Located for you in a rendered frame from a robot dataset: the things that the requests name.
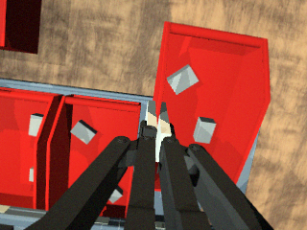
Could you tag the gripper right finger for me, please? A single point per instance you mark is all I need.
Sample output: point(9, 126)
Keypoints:
point(223, 203)

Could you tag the small white block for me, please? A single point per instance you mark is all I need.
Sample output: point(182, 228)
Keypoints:
point(35, 123)

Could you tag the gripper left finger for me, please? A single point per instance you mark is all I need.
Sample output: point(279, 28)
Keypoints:
point(79, 207)

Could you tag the small grey block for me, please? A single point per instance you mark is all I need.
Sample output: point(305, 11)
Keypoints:
point(117, 194)
point(182, 79)
point(83, 131)
point(204, 130)
point(31, 178)

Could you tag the red bin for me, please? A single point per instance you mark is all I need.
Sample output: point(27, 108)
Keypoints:
point(17, 151)
point(19, 30)
point(233, 89)
point(68, 156)

